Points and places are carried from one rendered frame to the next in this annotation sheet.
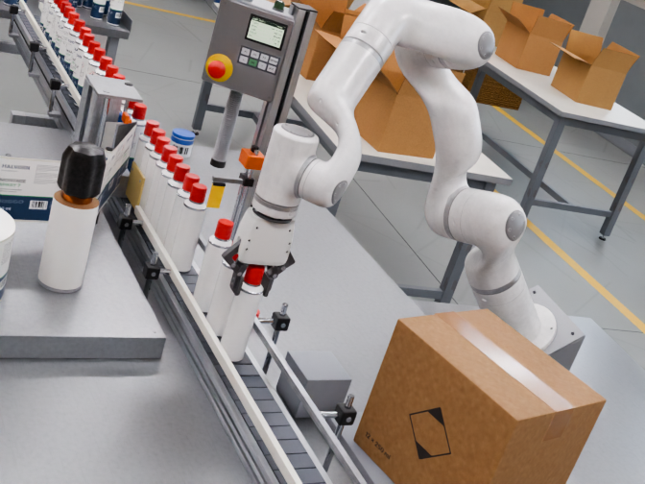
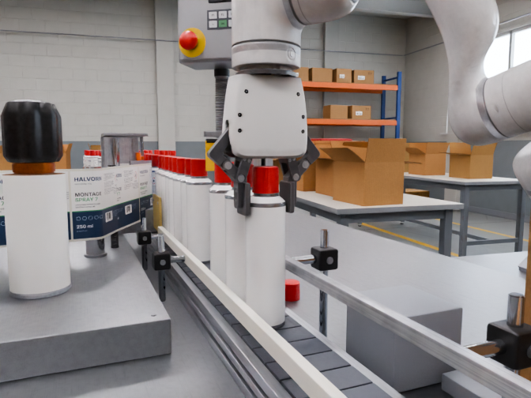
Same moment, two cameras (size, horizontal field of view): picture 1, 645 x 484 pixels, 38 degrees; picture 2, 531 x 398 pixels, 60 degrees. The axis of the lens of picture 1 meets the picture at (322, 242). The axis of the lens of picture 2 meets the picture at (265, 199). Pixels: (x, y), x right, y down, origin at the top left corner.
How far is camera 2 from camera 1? 128 cm
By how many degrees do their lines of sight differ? 19
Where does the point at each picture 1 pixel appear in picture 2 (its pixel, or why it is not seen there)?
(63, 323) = (13, 327)
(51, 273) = (16, 274)
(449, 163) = (468, 36)
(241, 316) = (262, 247)
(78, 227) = (34, 201)
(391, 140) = (370, 196)
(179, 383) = (196, 381)
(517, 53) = (422, 167)
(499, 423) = not seen: outside the picture
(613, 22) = not seen: hidden behind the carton
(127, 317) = (118, 307)
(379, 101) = (354, 174)
